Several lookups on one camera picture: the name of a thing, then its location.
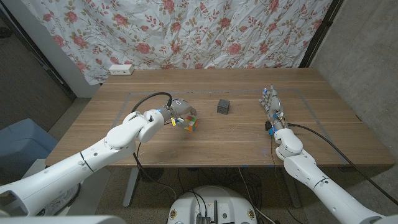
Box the floral backdrop cloth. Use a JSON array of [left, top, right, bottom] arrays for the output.
[[20, 0, 333, 86]]

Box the black wall frame bar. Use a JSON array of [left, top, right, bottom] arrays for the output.
[[0, 6, 78, 101]]

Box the white power strip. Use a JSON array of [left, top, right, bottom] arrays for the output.
[[108, 63, 135, 76]]

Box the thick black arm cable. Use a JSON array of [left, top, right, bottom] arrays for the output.
[[131, 91, 177, 200], [287, 123, 398, 206]]

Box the white floor platform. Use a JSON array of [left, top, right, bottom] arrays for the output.
[[23, 158, 112, 216]]

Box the dark grey block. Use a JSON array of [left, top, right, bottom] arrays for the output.
[[216, 98, 231, 115]]

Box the blue padded chair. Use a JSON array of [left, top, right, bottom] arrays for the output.
[[0, 118, 60, 184]]

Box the multicoloured Rubik's cube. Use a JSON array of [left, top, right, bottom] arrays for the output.
[[183, 115, 199, 133]]

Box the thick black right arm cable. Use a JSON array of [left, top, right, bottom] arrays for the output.
[[287, 123, 398, 206]]

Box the white robot torso base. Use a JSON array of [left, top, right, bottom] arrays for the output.
[[167, 185, 258, 224]]

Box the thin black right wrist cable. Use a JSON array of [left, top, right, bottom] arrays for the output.
[[269, 135, 277, 166]]

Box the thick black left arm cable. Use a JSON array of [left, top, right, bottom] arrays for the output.
[[131, 91, 177, 200]]

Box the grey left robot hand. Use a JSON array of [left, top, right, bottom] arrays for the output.
[[161, 98, 198, 129]]

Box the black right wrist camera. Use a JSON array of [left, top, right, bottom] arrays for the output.
[[264, 120, 276, 136]]

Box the black backdrop stand pole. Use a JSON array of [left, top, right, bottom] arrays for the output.
[[298, 0, 345, 68]]

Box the white table leg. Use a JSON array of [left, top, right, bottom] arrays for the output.
[[123, 167, 141, 208]]

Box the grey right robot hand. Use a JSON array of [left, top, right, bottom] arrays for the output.
[[258, 83, 285, 131]]

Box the grey table leg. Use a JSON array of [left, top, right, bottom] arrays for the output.
[[281, 166, 302, 208]]

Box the black round floor fan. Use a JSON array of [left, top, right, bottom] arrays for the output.
[[138, 167, 165, 184]]

